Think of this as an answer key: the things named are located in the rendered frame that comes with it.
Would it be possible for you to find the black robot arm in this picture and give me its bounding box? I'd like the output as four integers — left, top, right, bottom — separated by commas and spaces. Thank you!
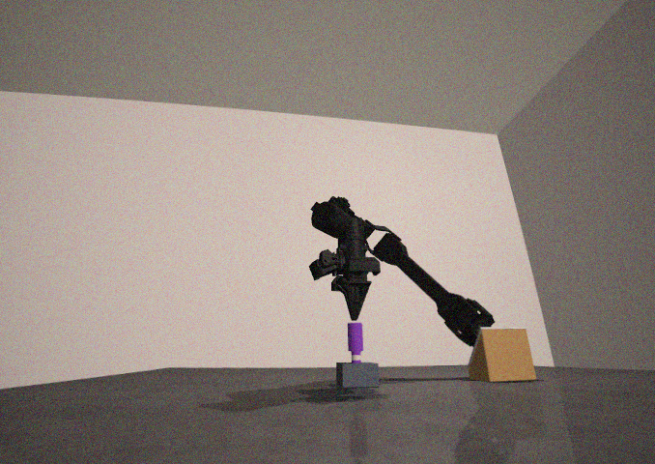
309, 196, 496, 347

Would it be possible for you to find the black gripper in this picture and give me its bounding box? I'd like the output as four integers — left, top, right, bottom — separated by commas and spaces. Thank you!
331, 239, 381, 321

